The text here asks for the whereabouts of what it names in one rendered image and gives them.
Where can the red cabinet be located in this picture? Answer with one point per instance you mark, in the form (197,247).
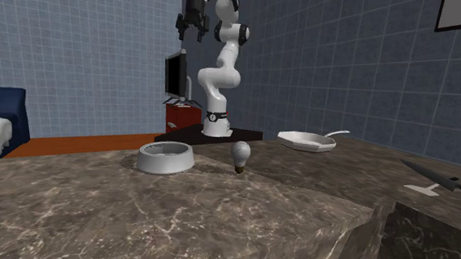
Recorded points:
(184,117)

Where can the grey round bowl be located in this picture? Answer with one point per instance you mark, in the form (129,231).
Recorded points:
(165,163)

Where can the white light bulb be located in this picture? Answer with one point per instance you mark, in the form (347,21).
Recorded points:
(240,151)

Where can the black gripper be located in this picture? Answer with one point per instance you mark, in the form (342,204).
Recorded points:
(194,7)

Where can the white frying pan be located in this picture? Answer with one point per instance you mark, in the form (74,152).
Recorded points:
(307,141)

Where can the dark blue sofa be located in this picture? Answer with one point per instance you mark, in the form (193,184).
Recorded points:
(4,103)

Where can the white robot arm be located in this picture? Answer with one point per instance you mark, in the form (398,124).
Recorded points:
(217,99)

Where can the black kitchen knife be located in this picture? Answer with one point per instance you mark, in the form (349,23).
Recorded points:
(430,174)

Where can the white flat spatula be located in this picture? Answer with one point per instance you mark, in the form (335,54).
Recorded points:
(421,189)

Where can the dark robot stand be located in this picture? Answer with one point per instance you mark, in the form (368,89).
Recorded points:
(185,136)

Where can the black flat screen monitor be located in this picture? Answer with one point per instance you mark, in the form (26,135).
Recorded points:
(176,74)

